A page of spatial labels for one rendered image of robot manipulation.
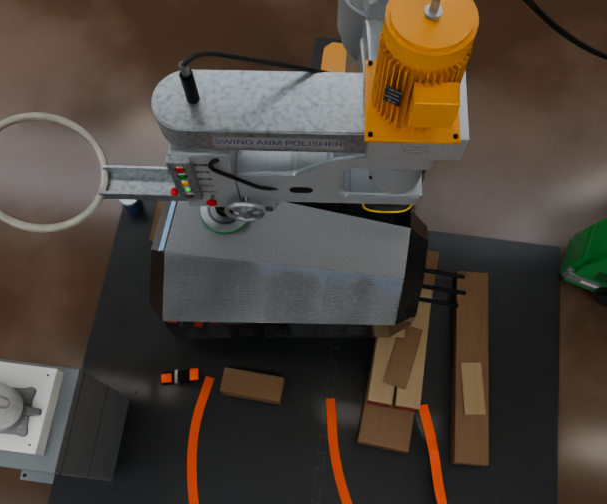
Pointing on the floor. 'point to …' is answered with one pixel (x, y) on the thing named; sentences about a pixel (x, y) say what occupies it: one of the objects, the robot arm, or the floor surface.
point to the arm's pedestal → (70, 432)
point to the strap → (329, 448)
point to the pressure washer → (605, 258)
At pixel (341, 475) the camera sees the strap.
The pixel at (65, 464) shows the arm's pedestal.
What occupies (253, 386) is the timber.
